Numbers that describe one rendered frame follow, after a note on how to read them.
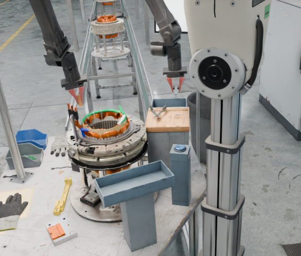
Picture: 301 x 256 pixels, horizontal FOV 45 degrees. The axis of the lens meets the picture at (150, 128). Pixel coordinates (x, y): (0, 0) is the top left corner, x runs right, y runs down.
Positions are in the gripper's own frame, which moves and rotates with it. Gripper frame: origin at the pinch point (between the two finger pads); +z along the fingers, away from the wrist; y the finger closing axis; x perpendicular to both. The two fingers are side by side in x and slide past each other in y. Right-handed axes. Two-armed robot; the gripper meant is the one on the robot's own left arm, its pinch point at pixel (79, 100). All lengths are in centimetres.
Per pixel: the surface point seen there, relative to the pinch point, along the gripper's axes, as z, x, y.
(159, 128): 17.7, 7.8, -29.0
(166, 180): 17, 44, -22
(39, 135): 38, -54, 29
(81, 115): 6.0, 1.4, 0.8
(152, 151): 28.8, 6.2, -24.5
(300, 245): 131, -3, -107
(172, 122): 17.9, 5.8, -35.7
